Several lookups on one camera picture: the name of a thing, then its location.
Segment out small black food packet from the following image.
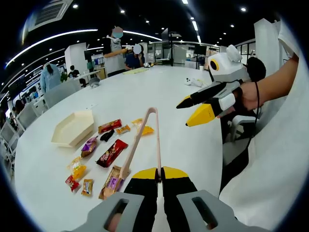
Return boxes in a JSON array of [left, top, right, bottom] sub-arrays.
[[99, 129, 115, 143]]

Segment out black light stand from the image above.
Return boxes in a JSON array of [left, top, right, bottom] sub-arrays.
[[161, 28, 182, 67]]

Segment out black round object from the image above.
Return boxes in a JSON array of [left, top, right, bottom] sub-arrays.
[[247, 57, 267, 82]]

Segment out white controller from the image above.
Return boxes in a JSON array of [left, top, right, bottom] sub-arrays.
[[184, 77, 206, 87]]

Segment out person's white shirt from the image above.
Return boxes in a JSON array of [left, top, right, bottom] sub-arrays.
[[218, 20, 309, 232]]

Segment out grey office chair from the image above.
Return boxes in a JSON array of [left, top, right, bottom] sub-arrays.
[[43, 79, 82, 109]]

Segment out dark red food bar packet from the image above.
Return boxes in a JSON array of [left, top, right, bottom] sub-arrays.
[[96, 139, 128, 168]]

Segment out purple foil food packet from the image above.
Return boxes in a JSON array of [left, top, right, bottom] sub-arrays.
[[81, 136, 98, 158]]

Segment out white office chair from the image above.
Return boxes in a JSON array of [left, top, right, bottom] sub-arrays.
[[15, 104, 37, 131], [223, 115, 260, 167]]

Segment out small red food packet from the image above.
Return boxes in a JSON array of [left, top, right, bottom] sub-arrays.
[[65, 175, 80, 193]]

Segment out red orange food bar packet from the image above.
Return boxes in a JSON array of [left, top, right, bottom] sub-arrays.
[[98, 118, 122, 134]]

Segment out yellow sheet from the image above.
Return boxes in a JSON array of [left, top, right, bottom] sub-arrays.
[[122, 67, 150, 75]]

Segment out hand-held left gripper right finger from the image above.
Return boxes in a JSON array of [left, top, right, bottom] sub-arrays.
[[161, 166, 242, 232]]

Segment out ceiling air conditioner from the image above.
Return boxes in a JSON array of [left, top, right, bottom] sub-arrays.
[[28, 0, 73, 32]]

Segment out small orange food packet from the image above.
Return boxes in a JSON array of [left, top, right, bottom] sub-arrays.
[[115, 124, 131, 135], [81, 178, 94, 197]]

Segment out brown purple food packet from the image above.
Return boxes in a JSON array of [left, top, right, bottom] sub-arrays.
[[98, 165, 126, 201]]

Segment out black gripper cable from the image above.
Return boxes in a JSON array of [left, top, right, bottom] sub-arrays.
[[246, 81, 263, 145]]

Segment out beige hexagonal container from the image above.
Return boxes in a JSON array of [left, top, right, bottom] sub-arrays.
[[51, 110, 95, 148]]

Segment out person's dark trousers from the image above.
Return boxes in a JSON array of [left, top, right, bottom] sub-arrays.
[[220, 142, 249, 194]]

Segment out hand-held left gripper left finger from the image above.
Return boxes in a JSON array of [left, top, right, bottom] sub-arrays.
[[69, 166, 160, 232]]

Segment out person's right hand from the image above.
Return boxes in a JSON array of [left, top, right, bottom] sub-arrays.
[[233, 79, 267, 112]]

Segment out yellow clear food packet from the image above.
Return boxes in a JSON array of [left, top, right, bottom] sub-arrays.
[[131, 117, 155, 136], [67, 156, 87, 181]]

